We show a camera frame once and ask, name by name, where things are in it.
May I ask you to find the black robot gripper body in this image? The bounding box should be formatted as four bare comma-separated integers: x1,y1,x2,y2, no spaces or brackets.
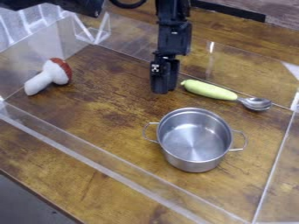
154,20,193,60

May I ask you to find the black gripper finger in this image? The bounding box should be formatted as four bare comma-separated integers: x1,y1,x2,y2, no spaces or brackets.
151,58,170,95
166,59,181,91

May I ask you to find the green handled metal spoon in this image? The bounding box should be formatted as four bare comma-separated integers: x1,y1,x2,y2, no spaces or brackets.
182,80,273,111

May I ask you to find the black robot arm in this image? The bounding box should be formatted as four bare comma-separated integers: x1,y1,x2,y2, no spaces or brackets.
0,0,193,95

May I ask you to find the black bar on table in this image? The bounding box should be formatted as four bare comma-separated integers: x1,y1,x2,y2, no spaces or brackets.
191,0,267,23

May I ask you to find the stainless steel pot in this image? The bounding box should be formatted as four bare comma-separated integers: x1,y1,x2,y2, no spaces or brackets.
143,108,249,173

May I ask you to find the white red plush mushroom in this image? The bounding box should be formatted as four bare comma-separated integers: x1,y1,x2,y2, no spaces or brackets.
24,58,72,95

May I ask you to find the clear acrylic enclosure wall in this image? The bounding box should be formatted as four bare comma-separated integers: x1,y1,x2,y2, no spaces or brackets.
0,4,299,224

